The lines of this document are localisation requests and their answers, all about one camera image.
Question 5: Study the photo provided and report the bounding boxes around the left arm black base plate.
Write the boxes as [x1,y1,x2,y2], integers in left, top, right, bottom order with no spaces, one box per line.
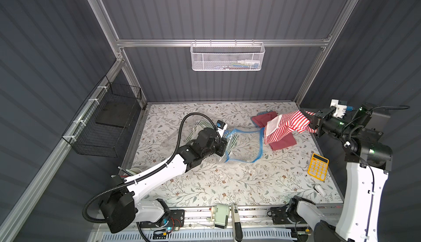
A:
[140,210,185,228]

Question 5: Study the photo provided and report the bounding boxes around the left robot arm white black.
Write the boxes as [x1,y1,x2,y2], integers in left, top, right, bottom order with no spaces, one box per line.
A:
[100,127,227,234]

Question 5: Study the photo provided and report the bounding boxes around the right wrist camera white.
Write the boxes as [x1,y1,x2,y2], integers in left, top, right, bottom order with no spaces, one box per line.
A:
[330,99,348,119]

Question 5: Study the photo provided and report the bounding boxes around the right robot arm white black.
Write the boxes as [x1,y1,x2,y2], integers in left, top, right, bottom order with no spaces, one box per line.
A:
[284,103,392,242]

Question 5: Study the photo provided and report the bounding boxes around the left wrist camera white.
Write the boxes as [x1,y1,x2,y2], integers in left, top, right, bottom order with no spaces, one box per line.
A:
[216,120,227,138]

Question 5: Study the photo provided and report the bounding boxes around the yellow calculator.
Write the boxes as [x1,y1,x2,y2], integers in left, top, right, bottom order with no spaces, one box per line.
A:
[307,153,330,181]

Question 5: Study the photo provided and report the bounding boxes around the red garment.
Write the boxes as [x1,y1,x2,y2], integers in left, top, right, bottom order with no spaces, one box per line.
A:
[251,111,297,151]

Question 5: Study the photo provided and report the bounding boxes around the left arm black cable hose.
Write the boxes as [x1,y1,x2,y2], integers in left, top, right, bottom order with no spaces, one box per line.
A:
[82,112,219,223]

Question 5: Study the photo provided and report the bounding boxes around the blue tank top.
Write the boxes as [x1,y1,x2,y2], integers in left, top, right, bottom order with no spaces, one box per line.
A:
[257,111,277,115]

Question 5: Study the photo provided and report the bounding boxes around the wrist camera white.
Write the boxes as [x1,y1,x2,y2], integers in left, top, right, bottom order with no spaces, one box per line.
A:
[330,99,348,119]
[216,120,227,138]

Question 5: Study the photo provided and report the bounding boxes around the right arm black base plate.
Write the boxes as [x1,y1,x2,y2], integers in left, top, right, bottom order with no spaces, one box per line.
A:
[266,205,296,225]

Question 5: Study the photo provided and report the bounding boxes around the black handle on rail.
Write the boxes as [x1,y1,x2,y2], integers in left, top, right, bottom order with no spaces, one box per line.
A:
[231,203,243,242]

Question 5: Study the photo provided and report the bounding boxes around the white wire wall basket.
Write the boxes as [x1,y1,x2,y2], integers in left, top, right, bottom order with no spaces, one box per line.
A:
[190,41,265,72]

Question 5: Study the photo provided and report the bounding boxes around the white metal pen cup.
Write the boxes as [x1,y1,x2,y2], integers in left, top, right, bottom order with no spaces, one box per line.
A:
[118,166,143,176]

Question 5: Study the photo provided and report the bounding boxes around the green striped folded garment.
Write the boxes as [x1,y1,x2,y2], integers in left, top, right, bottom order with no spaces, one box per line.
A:
[185,120,213,142]

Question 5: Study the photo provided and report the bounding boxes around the pale green box on rail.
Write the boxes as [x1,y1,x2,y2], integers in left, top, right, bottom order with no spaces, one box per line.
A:
[211,204,230,229]

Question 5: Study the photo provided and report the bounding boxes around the black wire wall basket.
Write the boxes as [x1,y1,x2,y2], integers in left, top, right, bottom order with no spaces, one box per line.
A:
[62,79,142,158]

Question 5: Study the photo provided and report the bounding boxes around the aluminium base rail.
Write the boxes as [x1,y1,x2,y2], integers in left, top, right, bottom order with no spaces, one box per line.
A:
[88,204,362,242]

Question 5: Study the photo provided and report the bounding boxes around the clear vacuum bag blue zipper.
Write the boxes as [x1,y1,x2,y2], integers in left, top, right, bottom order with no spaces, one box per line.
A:
[179,115,264,164]

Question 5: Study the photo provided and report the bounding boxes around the small white object on table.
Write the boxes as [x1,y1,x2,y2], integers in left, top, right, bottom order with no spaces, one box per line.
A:
[314,185,326,198]

